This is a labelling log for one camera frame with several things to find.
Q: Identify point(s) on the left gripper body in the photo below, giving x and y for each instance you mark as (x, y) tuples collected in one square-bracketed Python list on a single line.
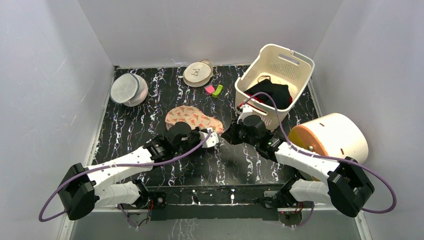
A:
[(193, 141)]

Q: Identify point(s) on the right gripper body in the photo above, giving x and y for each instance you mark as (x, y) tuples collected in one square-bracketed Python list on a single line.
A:
[(236, 133)]

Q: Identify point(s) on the floral mesh laundry bag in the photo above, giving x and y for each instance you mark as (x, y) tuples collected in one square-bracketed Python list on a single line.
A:
[(194, 117)]

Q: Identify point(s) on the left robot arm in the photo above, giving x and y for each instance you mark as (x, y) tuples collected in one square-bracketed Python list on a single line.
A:
[(116, 172)]

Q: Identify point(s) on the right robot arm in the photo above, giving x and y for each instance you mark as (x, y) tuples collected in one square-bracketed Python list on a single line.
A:
[(340, 182)]

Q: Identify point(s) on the white mesh round laundry bag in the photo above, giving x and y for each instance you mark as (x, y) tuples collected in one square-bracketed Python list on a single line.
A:
[(129, 90)]

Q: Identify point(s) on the black clothing in basket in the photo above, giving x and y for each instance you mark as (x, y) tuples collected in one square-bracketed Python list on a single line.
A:
[(278, 92)]

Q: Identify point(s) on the green block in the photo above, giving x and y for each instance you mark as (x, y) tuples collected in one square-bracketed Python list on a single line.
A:
[(217, 91)]

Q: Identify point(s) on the pink block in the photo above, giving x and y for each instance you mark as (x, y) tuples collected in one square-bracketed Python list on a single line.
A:
[(209, 89)]

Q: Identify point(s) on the round beige zip pouch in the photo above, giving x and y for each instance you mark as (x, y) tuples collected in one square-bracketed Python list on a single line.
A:
[(198, 74)]

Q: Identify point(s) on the white drum with orange lid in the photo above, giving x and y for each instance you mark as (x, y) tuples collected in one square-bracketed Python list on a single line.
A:
[(332, 135)]

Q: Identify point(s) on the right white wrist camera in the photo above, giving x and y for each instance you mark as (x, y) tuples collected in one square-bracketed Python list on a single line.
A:
[(243, 111)]

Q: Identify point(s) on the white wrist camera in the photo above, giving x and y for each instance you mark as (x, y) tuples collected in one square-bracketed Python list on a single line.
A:
[(209, 136), (243, 111)]

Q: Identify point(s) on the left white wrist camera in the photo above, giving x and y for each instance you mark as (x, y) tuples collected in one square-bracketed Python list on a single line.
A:
[(209, 136)]

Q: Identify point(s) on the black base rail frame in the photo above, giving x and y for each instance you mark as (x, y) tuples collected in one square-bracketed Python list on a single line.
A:
[(160, 203)]

